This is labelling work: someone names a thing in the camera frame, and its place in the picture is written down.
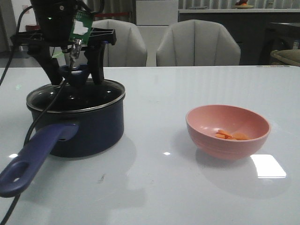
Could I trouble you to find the grey chair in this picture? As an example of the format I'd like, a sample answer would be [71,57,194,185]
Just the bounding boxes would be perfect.
[156,20,241,67]
[93,19,148,67]

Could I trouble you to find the orange ham slices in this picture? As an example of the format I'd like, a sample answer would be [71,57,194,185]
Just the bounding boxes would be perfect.
[215,129,250,141]

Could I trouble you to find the beige cushion seat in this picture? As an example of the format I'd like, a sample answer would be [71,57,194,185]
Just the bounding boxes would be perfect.
[270,49,300,67]

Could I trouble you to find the fruit plate on counter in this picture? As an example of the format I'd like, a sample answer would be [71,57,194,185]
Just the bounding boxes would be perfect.
[233,0,254,9]

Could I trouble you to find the dark counter unit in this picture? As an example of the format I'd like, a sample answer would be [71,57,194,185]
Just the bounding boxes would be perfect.
[178,8,300,65]

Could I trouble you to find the dark blue saucepan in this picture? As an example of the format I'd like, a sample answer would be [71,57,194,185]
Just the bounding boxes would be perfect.
[0,98,124,197]

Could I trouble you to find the green circuit board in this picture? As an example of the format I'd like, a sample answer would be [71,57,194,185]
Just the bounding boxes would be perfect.
[68,11,94,45]

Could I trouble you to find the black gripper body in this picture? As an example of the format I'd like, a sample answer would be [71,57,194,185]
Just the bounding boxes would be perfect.
[11,0,117,46]

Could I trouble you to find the black cable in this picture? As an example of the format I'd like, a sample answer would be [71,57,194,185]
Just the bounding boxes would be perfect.
[0,4,71,225]

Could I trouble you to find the left grey chair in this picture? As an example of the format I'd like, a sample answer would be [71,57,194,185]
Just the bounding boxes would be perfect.
[93,19,148,67]

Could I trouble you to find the white cabinet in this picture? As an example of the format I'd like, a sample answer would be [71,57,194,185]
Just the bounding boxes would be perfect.
[135,0,179,67]

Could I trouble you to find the right grey chair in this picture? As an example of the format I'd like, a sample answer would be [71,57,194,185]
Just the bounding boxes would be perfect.
[156,20,241,67]

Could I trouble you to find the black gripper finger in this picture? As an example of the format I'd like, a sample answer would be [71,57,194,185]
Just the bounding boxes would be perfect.
[84,42,105,85]
[27,45,62,85]

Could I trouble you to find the grey striped curtain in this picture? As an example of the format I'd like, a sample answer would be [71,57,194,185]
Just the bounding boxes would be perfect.
[94,0,136,24]

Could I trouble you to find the pink bowl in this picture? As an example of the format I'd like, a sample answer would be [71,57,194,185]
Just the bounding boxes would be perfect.
[186,105,271,160]

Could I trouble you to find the glass lid blue knob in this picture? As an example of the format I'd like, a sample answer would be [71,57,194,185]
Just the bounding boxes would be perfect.
[26,64,125,113]

